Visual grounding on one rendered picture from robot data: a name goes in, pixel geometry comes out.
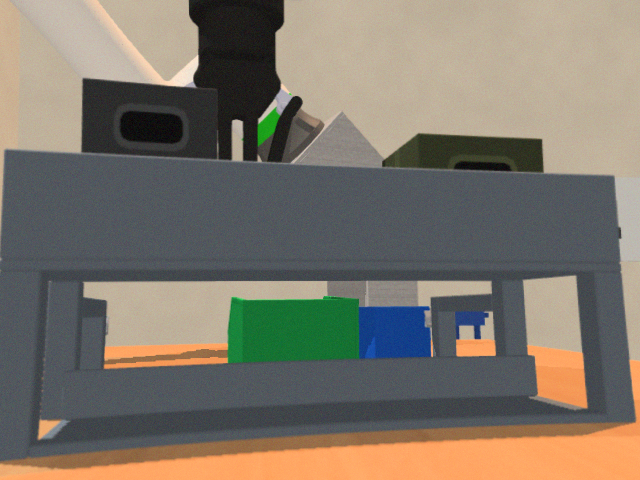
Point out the black rectangular case with oval handle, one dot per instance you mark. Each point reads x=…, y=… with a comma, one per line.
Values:
x=141, y=119

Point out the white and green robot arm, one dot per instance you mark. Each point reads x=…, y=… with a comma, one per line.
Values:
x=94, y=47

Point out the blue bin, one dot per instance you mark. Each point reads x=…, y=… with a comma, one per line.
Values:
x=389, y=332

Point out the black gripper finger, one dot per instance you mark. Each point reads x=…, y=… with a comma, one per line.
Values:
x=225, y=122
x=287, y=108

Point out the grey shelf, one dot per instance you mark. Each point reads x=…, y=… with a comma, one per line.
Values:
x=70, y=217

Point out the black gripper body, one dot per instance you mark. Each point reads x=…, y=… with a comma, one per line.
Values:
x=241, y=46

